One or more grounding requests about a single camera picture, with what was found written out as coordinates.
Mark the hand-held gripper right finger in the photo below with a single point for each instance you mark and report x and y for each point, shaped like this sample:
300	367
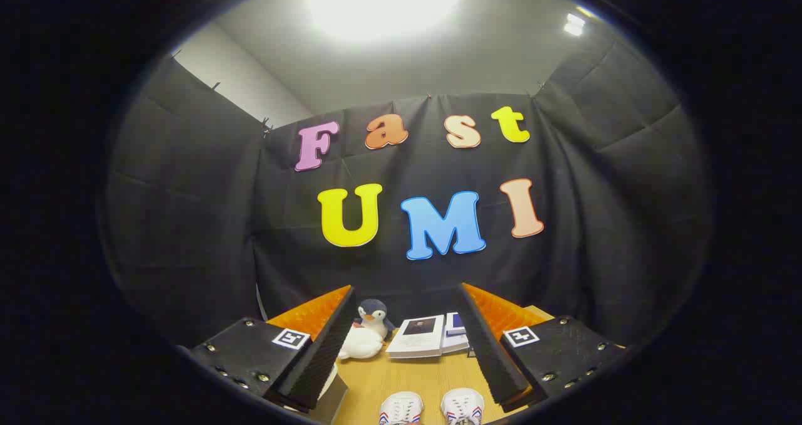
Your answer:
492	350

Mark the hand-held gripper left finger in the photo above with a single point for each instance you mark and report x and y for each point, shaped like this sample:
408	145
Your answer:
326	350

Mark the grey fabric storage box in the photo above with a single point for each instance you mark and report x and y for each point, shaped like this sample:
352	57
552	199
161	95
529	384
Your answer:
335	400

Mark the white canvas shoe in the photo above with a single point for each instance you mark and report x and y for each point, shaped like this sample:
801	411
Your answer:
462	406
401	409

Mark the white plush toy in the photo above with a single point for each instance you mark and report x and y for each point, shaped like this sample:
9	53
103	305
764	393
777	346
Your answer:
360	345

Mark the plain white book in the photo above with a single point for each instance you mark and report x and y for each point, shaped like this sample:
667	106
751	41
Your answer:
455	343

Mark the blue cover book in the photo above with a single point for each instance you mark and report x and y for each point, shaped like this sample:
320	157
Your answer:
455	323

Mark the penguin plush toy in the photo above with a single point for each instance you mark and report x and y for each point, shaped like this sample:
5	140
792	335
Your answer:
374	315

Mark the white book with dark photo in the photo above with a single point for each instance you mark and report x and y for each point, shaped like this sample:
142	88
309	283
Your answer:
416	337

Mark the small ceiling light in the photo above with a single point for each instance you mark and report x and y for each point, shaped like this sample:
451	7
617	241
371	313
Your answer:
573	24

